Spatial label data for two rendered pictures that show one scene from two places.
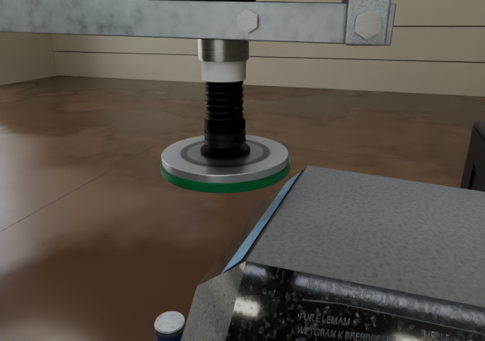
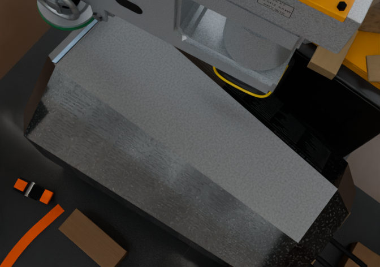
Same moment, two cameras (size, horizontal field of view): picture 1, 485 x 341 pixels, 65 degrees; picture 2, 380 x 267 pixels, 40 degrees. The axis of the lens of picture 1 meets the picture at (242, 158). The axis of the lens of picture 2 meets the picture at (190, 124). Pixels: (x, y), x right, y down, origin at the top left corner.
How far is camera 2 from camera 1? 1.52 m
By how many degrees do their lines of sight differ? 54
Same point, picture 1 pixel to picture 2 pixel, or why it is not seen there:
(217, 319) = (47, 76)
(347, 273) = (83, 82)
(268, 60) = not seen: outside the picture
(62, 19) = not seen: outside the picture
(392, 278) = (95, 89)
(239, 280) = (52, 70)
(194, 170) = (47, 16)
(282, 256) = (68, 68)
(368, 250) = (99, 74)
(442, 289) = (107, 98)
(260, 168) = (74, 22)
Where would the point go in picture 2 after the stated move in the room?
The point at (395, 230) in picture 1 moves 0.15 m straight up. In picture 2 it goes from (117, 67) to (113, 48)
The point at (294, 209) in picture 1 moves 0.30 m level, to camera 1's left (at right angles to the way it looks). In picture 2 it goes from (89, 41) to (8, 14)
